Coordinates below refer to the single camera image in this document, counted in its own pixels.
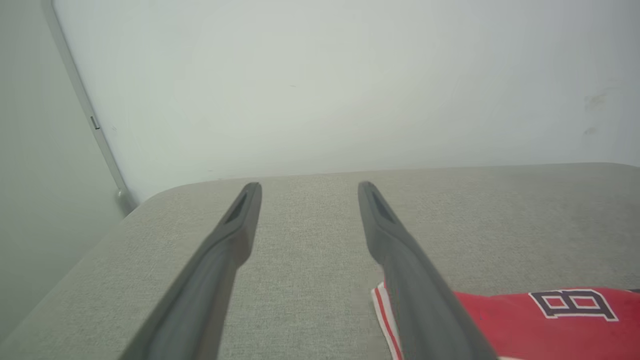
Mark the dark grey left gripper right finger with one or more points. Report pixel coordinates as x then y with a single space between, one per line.
415 290

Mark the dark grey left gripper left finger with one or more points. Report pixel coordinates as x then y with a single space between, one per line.
210 280

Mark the red white basketball jersey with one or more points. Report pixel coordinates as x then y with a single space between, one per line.
525 325

